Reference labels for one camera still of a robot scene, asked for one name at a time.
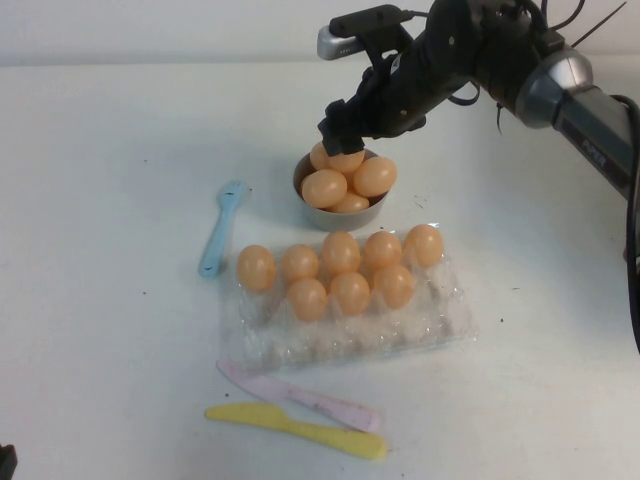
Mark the pink plastic knife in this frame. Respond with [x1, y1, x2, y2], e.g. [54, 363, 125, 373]
[215, 358, 384, 434]

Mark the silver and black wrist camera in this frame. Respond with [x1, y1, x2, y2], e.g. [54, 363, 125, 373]
[316, 4, 416, 62]

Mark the yellow plastic knife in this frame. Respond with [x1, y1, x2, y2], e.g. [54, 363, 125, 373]
[204, 402, 389, 460]

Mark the clear plastic egg tray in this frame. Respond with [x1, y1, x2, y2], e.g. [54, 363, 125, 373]
[219, 219, 480, 374]

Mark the orange plastic egg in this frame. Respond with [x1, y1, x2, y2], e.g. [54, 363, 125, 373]
[329, 192, 371, 215]
[402, 223, 445, 269]
[363, 230, 404, 274]
[285, 277, 330, 323]
[372, 263, 416, 309]
[280, 243, 321, 284]
[309, 141, 332, 171]
[328, 271, 372, 318]
[300, 168, 349, 209]
[352, 156, 399, 198]
[327, 148, 367, 175]
[321, 230, 362, 276]
[235, 243, 277, 293]

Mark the grey round bowl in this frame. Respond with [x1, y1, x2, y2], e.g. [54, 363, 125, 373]
[292, 148, 399, 232]

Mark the black cable tie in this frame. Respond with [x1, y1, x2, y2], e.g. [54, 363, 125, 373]
[572, 10, 617, 49]

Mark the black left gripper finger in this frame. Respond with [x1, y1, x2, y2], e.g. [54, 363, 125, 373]
[0, 443, 18, 480]

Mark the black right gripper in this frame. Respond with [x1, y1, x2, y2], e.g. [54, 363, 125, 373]
[318, 19, 482, 157]

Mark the light blue plastic fork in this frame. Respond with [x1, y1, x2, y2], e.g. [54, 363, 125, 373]
[197, 179, 254, 279]

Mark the thin black cable loop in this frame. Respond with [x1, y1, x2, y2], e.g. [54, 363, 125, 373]
[449, 82, 482, 109]

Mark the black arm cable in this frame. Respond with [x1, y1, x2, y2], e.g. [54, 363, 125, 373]
[612, 92, 640, 274]

